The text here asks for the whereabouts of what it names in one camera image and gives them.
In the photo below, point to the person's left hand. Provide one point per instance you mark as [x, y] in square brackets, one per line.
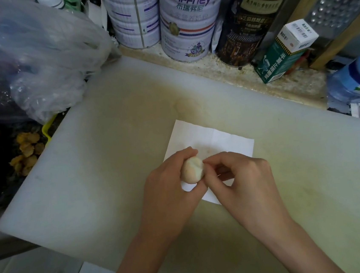
[165, 207]

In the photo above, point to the person's right hand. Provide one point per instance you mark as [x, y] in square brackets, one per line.
[257, 197]

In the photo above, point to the beige egg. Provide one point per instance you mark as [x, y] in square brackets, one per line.
[191, 170]

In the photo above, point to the white paper sheet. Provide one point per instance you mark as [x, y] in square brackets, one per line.
[206, 138]

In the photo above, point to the white plastic cutting board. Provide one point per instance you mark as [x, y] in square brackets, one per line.
[298, 161]

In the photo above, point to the green white small carton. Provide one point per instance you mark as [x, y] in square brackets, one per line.
[275, 63]

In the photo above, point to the yellow green basket rim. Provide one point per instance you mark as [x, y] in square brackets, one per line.
[47, 131]

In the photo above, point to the pile of yellow dried fruits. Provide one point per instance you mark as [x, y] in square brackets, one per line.
[27, 150]

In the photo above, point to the blue plastic bottle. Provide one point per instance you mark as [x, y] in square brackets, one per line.
[353, 81]

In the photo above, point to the dark tin yellow lid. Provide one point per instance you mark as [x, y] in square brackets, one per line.
[243, 35]

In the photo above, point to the white foil pouch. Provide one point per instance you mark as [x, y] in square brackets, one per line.
[217, 37]

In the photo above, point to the white tin purple band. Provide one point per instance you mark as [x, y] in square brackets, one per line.
[188, 28]

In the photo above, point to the crumpled translucent plastic bag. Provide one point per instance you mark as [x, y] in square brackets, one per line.
[43, 59]

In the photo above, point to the white purple tin gold lid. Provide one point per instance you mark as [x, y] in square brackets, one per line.
[132, 18]

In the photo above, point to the white tape roll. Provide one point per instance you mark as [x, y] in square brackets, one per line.
[97, 16]

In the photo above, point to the small white cap bottle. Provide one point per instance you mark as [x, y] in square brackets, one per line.
[50, 0]

